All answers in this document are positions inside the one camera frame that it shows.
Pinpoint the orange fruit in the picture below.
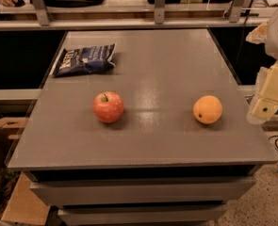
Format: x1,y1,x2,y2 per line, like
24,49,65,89
193,95,222,124

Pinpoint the red apple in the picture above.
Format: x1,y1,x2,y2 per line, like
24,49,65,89
92,91,124,123

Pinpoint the grey drawer cabinet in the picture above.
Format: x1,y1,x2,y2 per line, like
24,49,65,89
8,29,278,226

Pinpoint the metal shelf bracket right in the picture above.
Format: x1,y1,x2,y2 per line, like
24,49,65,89
227,0,245,23

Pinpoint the metal shelf bracket middle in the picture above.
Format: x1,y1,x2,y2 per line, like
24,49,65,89
154,0,165,24

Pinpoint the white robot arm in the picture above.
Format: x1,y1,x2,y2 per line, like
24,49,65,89
246,9,278,124

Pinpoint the black computer mouse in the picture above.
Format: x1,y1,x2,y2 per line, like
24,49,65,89
15,0,25,8

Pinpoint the metal shelf bracket left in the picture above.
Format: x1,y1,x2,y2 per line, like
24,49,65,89
31,0,50,26

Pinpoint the metal shelf bracket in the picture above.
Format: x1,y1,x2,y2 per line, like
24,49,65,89
31,0,50,26
154,0,165,24
227,0,245,23

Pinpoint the cardboard box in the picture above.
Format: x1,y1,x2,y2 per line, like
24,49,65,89
0,117,50,226

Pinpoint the blue chip bag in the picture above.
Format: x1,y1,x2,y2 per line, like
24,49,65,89
53,43,116,77

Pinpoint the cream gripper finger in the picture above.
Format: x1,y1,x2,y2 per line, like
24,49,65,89
246,61,278,124
246,22,268,44

